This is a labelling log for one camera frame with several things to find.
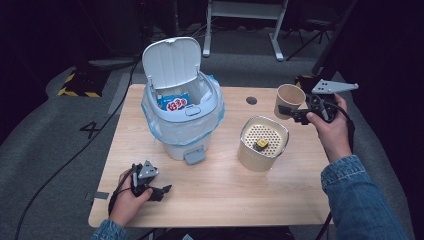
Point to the dark round table grommet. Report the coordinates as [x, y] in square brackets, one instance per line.
[251, 100]

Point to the black tripod stand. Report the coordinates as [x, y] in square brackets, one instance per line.
[316, 31]

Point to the blue snack packet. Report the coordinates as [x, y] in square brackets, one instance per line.
[173, 101]

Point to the black yellow striped base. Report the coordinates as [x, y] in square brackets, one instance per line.
[301, 81]
[83, 83]

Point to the white pedal trash bin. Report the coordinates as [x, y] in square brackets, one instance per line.
[173, 63]

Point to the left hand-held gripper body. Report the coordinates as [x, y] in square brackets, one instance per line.
[146, 171]

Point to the blue plastic bin liner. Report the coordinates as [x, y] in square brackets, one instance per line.
[186, 131]

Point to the brown paper cup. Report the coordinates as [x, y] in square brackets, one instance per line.
[290, 96]

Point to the white metal desk frame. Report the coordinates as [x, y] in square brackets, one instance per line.
[245, 10]

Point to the person's left hand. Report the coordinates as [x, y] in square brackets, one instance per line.
[128, 206]

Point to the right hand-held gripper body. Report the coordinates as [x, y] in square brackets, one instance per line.
[333, 87]

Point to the person's right hand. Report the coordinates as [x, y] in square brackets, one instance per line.
[333, 136]

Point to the small yellow block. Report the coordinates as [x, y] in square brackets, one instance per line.
[262, 143]

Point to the beige container with perforated lid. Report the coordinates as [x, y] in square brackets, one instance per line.
[256, 160]

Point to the grey tape strip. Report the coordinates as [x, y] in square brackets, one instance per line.
[98, 196]

